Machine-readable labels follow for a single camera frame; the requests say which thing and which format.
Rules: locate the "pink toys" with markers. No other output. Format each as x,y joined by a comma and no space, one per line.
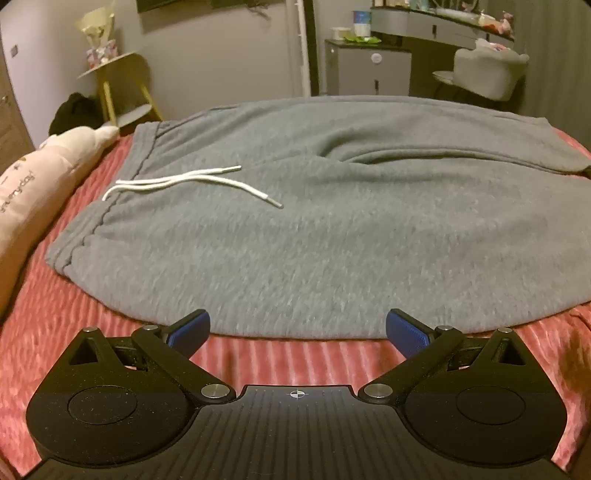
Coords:
501,25

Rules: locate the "white and blue cup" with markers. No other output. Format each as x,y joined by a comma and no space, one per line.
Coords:
361,23

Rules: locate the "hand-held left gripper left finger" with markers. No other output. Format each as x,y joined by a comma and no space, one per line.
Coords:
190,329

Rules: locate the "pink ribbed blanket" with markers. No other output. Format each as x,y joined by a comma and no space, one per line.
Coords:
295,361

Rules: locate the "grey dressing table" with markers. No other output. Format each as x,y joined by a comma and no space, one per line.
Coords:
415,23

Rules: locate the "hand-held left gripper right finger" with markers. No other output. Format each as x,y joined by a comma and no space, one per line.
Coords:
402,329

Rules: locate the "grey pants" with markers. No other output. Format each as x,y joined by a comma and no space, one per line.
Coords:
300,230

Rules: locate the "grey cabinet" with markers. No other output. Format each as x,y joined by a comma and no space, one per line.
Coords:
364,69

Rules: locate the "yellow side table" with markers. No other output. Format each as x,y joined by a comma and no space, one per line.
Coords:
107,94

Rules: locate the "white pole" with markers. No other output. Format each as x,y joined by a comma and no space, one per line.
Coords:
304,50

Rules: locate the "wrapped flower bouquet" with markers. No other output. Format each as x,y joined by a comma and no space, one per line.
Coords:
98,37

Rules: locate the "wooden door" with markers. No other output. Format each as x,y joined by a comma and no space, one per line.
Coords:
11,115

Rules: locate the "green cloth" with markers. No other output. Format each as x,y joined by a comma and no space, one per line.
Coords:
362,40

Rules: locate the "pale pink plush pillow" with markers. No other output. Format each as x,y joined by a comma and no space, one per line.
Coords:
37,184

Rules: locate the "small white container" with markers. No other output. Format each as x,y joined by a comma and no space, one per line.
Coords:
340,33

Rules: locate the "white plush chair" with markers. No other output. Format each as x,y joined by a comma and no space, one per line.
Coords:
489,69

